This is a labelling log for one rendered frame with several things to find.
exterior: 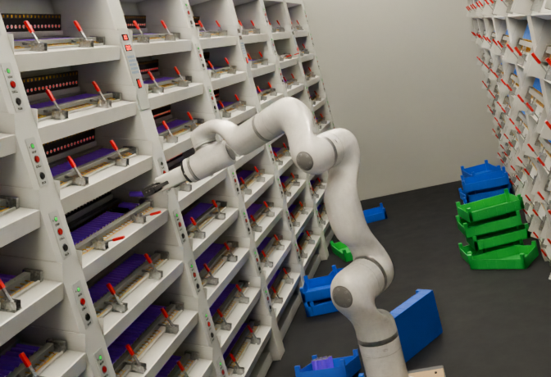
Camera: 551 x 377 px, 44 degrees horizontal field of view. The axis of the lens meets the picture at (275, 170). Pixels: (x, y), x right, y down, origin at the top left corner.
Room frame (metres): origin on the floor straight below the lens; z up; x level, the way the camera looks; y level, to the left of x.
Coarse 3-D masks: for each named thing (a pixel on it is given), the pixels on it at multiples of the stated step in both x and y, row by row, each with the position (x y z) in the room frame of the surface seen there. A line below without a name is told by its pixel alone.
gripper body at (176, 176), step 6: (180, 168) 2.20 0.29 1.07; (168, 174) 2.19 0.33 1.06; (174, 174) 2.19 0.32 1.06; (180, 174) 2.18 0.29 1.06; (156, 180) 2.20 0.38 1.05; (162, 180) 2.20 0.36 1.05; (168, 180) 2.19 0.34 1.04; (174, 180) 2.19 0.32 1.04; (180, 180) 2.19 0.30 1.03; (186, 180) 2.20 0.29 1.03; (168, 186) 2.19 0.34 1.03; (174, 186) 2.20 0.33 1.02
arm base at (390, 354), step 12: (360, 348) 1.89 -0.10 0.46; (372, 348) 1.85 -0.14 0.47; (384, 348) 1.85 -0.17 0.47; (396, 348) 1.86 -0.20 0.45; (372, 360) 1.86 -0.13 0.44; (384, 360) 1.85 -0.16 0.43; (396, 360) 1.85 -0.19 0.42; (372, 372) 1.86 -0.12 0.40; (384, 372) 1.85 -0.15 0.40; (396, 372) 1.85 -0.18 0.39
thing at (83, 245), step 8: (136, 208) 2.25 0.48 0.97; (144, 208) 2.29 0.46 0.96; (152, 208) 2.31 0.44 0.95; (128, 216) 2.17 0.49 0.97; (112, 224) 2.08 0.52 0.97; (120, 224) 2.11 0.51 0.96; (128, 224) 2.13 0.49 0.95; (96, 232) 2.00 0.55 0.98; (104, 232) 2.01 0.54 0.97; (112, 232) 2.04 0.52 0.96; (88, 240) 1.92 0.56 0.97; (80, 248) 1.87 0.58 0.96
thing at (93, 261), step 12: (120, 192) 2.39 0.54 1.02; (96, 204) 2.25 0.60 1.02; (156, 204) 2.36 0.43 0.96; (72, 216) 2.10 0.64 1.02; (156, 216) 2.25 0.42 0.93; (132, 228) 2.12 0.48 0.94; (144, 228) 2.16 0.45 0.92; (156, 228) 2.25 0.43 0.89; (120, 240) 2.00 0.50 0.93; (132, 240) 2.07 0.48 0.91; (96, 252) 1.89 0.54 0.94; (108, 252) 1.91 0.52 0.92; (120, 252) 1.99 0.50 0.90; (84, 264) 1.80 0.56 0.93; (96, 264) 1.84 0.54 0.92; (108, 264) 1.92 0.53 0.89; (84, 276) 1.78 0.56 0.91
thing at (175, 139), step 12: (156, 108) 2.87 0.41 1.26; (168, 108) 3.01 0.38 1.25; (156, 120) 2.87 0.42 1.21; (168, 120) 2.95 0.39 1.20; (180, 120) 2.99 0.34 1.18; (192, 120) 2.85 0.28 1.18; (204, 120) 3.03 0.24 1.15; (168, 132) 2.69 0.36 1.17; (180, 132) 2.77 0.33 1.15; (168, 144) 2.55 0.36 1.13; (180, 144) 2.61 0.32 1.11; (192, 144) 2.74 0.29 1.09; (168, 156) 2.49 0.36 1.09
